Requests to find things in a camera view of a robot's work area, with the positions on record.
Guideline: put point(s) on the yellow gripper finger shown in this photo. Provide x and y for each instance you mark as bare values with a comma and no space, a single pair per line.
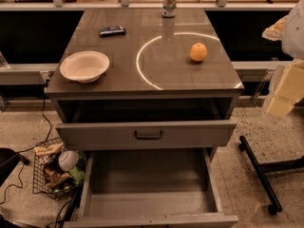
274,32
289,90

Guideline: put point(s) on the orange fruit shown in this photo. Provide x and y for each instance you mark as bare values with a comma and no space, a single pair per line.
198,52

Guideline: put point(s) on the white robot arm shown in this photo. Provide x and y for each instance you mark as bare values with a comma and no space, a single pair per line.
289,30

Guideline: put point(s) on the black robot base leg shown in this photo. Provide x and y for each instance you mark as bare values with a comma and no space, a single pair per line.
262,168

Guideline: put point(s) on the green white soda can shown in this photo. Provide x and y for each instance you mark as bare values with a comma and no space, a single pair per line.
168,8

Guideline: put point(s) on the grey drawer cabinet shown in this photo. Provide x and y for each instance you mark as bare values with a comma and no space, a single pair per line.
151,77

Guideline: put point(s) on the open bottom grey drawer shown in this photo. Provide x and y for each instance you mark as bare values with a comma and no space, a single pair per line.
160,188

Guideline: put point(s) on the white paper bowl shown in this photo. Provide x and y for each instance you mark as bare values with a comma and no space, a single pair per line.
85,66

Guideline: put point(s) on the upper grey drawer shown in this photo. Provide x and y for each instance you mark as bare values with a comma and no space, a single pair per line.
145,135

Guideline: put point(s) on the green snack bag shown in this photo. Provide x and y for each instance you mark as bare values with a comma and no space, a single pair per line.
78,175

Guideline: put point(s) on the white bowl in basket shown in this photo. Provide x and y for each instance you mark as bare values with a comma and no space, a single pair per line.
67,160

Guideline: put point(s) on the snack chip bag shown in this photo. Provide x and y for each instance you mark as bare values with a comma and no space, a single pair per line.
47,155

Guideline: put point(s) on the black object at left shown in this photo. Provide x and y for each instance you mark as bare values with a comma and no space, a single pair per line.
8,161

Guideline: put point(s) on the black wire basket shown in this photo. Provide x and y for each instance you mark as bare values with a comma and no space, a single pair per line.
50,179

